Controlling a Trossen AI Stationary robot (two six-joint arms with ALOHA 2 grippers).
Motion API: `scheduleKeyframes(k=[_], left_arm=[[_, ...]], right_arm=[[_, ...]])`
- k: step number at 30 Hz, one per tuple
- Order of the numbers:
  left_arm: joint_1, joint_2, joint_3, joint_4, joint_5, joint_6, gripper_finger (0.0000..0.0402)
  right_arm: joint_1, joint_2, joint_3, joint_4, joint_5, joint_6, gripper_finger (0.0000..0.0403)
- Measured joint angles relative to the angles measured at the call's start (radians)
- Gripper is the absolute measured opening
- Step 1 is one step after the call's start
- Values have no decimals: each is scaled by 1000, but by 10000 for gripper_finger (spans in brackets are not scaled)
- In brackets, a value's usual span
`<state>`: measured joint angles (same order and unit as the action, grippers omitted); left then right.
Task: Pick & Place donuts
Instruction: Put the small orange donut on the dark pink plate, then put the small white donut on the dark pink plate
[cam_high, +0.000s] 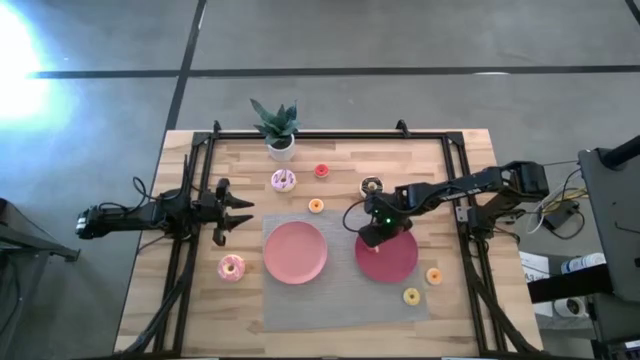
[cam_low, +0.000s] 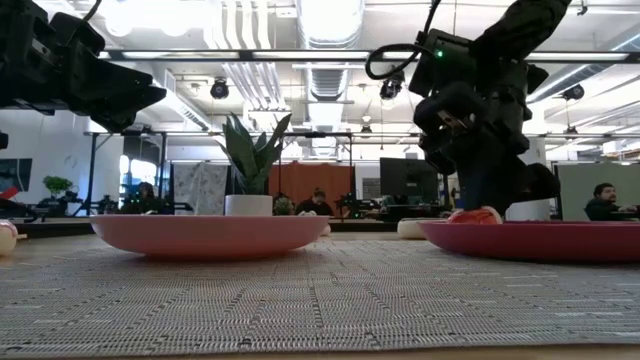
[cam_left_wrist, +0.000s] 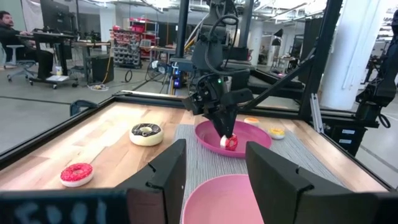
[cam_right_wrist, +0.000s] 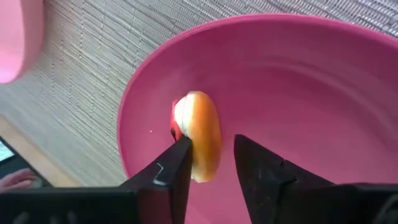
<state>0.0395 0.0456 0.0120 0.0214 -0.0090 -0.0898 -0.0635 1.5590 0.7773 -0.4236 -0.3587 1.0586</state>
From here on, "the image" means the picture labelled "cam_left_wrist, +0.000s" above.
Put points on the light pink plate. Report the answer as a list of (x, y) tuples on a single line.
[(224, 202)]

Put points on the black table clamp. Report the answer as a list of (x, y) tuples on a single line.
[(79, 105)]

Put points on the thick black frame post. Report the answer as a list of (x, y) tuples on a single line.
[(320, 56)]

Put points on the chocolate frosted donut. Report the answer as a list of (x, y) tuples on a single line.
[(146, 135)]

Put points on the small red sprinkled donut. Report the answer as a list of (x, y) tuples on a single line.
[(230, 143)]

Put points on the white object at left edge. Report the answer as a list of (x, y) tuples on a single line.
[(76, 174)]

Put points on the red parts bin shelf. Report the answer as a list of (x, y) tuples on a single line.
[(127, 43)]

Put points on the silver aluminium bracket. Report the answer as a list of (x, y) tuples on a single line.
[(316, 113)]

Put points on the black floor fan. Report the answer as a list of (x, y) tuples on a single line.
[(155, 71)]

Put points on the person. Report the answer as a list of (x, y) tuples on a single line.
[(12, 37)]

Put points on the black control box with labels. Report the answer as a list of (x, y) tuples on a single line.
[(348, 138)]

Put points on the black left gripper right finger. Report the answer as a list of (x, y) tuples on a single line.
[(280, 193)]

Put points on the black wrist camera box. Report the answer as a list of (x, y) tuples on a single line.
[(242, 96)]

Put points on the small yellow frosted donut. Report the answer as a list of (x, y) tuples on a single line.
[(276, 133)]

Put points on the magenta plate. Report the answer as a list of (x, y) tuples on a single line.
[(252, 137)]

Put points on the black box on floor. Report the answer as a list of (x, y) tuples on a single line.
[(102, 69)]

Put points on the grey office chair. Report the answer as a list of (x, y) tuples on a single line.
[(18, 63)]

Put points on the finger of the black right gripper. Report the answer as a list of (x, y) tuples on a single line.
[(222, 123), (233, 123)]

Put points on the black studio lamp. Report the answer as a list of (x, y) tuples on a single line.
[(277, 37)]

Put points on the grey woven placemat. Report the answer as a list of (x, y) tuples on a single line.
[(211, 165)]

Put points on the thin black frame post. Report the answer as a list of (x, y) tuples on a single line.
[(182, 28)]

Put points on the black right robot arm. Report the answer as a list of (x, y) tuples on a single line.
[(206, 56)]

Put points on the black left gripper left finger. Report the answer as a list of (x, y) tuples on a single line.
[(164, 174)]

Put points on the small orange frosted donut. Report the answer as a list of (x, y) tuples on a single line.
[(251, 121)]

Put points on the black computer monitor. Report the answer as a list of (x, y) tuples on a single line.
[(54, 15)]

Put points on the black standing desk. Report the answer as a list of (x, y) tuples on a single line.
[(53, 39)]

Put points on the black background robot arm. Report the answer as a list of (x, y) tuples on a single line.
[(384, 84)]

